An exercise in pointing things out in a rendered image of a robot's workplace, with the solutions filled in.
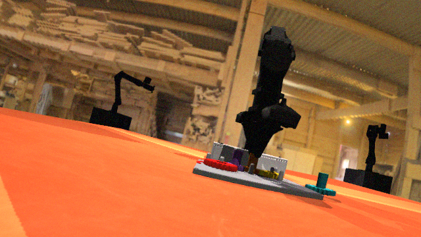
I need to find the red gear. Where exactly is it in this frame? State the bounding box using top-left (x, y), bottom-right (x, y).
top-left (203, 158), bottom-right (237, 172)

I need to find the yellow gear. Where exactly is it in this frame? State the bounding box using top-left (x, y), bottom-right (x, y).
top-left (259, 170), bottom-right (279, 179)

